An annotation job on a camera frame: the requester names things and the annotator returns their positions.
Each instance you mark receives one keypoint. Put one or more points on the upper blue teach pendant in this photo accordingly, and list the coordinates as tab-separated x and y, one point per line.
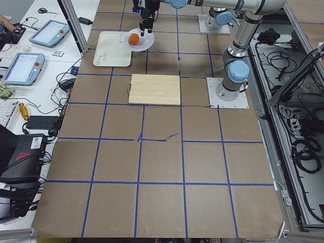
50	34

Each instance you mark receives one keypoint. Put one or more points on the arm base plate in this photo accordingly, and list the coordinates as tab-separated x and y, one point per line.
209	25
219	97

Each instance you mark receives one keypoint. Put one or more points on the orange fruit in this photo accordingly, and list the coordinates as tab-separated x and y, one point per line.
134	39

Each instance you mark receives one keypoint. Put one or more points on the black power adapter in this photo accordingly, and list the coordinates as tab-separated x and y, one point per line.
85	21

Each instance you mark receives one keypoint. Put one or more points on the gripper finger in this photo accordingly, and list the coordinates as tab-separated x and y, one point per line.
150	22
142	27

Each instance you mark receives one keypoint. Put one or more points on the green plush toy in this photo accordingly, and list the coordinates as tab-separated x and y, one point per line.
6	91

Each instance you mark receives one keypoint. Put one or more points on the black scissors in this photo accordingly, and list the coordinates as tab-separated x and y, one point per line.
45	11

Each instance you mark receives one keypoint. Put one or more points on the aluminium frame post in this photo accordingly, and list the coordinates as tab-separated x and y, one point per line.
69	13

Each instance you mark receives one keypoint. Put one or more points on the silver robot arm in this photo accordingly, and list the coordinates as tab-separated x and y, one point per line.
217	3
236	70

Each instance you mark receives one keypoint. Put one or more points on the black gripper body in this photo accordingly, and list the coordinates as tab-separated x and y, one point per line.
151	7

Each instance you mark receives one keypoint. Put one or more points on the gold metal cylinder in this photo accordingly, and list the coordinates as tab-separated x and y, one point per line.
23	111

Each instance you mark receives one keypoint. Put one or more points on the lower blue teach pendant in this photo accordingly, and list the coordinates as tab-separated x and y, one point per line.
24	69

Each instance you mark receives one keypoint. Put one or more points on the blue teach pendant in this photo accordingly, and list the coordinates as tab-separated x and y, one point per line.
50	34
24	69

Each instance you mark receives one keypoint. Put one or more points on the cream bear tray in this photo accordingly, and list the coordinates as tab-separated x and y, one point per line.
111	50

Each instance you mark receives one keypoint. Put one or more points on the bamboo cutting board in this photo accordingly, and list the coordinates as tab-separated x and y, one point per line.
155	89

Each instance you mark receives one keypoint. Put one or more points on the black laptop computer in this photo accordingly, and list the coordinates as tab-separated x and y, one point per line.
21	156

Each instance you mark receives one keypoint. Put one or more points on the white round plate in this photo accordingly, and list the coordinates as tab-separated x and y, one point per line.
144	43

